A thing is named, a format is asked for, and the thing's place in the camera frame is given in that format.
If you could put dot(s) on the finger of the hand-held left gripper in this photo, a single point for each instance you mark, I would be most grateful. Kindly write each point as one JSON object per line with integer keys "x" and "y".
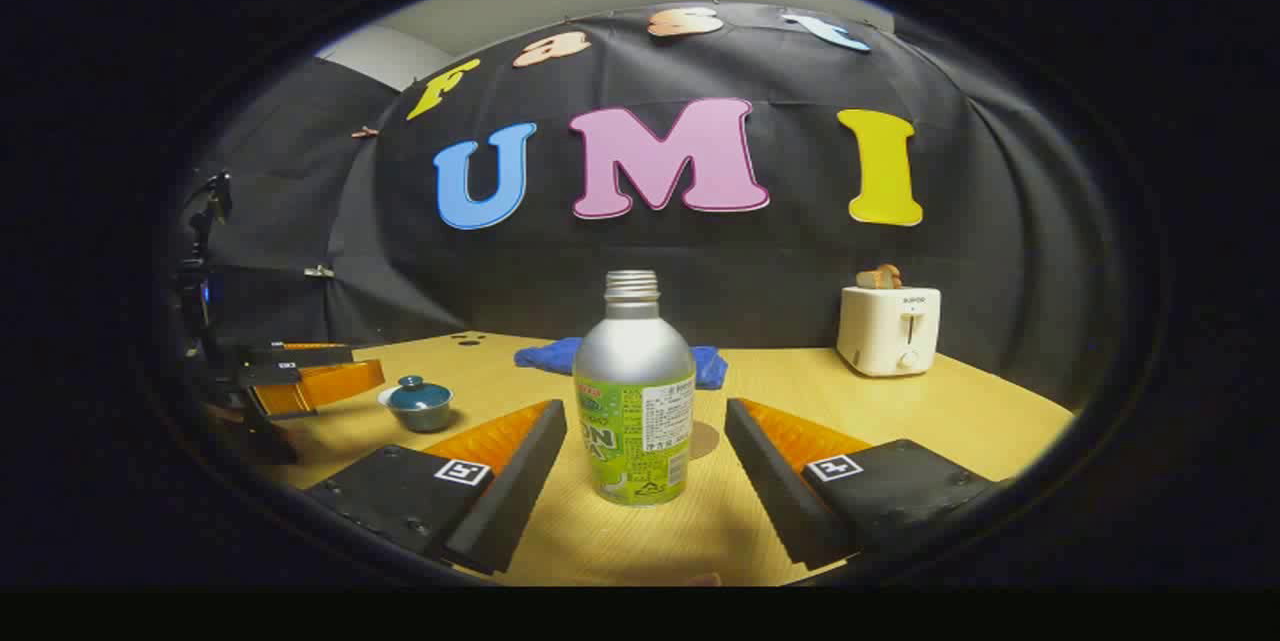
{"x": 300, "y": 355}
{"x": 330, "y": 386}

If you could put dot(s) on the round brown coaster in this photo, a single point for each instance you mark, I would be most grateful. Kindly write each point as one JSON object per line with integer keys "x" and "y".
{"x": 704, "y": 441}

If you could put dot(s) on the blue cloth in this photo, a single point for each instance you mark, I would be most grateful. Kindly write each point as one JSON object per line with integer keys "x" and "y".
{"x": 545, "y": 356}

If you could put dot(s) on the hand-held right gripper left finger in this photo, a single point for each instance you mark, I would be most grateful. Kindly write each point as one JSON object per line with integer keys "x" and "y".
{"x": 520, "y": 491}

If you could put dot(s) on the silver water bottle green label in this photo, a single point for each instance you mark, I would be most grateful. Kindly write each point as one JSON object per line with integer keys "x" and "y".
{"x": 633, "y": 371}

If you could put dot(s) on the small metal clip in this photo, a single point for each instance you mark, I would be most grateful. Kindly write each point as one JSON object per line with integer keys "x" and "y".
{"x": 319, "y": 271}

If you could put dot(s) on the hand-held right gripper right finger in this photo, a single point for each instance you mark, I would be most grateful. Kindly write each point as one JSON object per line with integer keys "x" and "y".
{"x": 770, "y": 491}

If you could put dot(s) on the white toaster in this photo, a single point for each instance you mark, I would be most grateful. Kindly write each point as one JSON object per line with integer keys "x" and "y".
{"x": 885, "y": 336}

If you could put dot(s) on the black backdrop cloth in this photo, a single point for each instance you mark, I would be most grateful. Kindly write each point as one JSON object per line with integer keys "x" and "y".
{"x": 760, "y": 261}

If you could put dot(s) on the bread slice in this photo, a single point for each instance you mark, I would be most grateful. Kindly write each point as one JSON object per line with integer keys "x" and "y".
{"x": 880, "y": 276}

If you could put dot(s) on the teal teacup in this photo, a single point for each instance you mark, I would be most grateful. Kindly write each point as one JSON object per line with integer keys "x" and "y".
{"x": 420, "y": 419}

